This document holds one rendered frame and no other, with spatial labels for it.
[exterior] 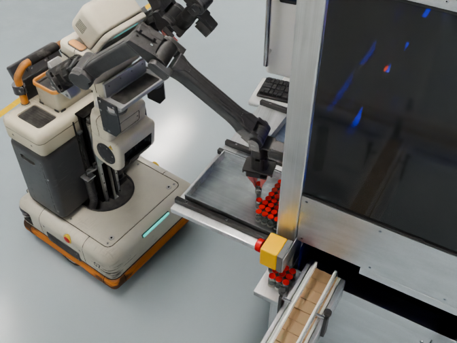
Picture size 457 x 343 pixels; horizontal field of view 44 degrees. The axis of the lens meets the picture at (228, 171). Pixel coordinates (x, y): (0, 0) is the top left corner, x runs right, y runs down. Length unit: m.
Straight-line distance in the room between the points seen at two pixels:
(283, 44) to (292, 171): 1.15
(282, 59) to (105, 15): 0.90
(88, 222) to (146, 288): 0.42
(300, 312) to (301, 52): 0.74
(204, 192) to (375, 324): 0.71
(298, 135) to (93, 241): 1.49
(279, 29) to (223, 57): 1.75
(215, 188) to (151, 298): 0.95
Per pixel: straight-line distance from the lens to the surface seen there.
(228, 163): 2.07
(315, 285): 1.68
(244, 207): 1.92
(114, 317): 2.75
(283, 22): 2.49
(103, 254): 2.62
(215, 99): 1.67
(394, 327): 1.80
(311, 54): 1.25
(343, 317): 1.86
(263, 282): 1.73
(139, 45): 1.62
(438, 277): 1.56
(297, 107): 1.35
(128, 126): 2.36
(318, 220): 1.57
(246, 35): 4.49
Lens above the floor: 2.31
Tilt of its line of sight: 45 degrees down
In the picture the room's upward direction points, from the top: straight up
